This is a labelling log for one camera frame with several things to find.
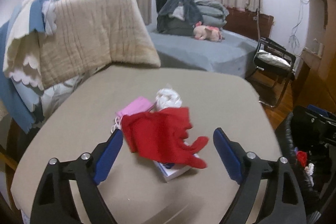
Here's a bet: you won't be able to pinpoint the white paper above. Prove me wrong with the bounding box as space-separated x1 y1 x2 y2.
305 163 314 186

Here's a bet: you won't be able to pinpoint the black lined trash bin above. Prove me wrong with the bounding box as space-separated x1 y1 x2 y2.
275 105 335 215

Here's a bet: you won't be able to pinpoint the wooden wardrobe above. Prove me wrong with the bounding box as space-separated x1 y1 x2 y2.
291 0 335 114

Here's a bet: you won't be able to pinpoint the red plastic bag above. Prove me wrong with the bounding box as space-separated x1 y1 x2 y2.
296 151 307 168

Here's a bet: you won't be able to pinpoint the black office chair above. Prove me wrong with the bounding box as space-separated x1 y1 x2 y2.
247 9 297 109

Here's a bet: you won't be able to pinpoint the silver seat cushion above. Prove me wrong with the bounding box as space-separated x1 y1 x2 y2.
256 50 291 69

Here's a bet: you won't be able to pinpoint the white small box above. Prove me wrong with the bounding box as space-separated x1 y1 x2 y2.
152 142 202 183

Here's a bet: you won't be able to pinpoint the red cloth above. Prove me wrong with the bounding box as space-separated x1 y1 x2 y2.
121 107 209 169

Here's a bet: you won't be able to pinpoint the pink face mask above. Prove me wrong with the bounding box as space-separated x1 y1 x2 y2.
116 97 154 118

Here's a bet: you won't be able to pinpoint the grey bed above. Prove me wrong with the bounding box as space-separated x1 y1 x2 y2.
146 24 257 78

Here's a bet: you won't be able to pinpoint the dark wooden headboard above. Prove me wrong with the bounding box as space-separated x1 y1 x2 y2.
224 7 274 41

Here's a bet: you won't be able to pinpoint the white crumpled tissue ball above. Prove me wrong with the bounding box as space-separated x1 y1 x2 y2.
155 85 182 111

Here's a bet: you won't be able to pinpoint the pink plush pig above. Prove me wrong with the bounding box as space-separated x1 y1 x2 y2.
193 22 223 42

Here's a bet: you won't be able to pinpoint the beige folded quilt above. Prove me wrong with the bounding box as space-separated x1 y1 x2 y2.
40 0 161 89

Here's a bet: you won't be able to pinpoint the stack of grey bedding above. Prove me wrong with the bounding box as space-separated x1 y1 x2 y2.
156 0 230 36

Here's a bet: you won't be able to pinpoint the hanging wall cables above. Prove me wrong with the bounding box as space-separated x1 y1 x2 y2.
287 0 309 50

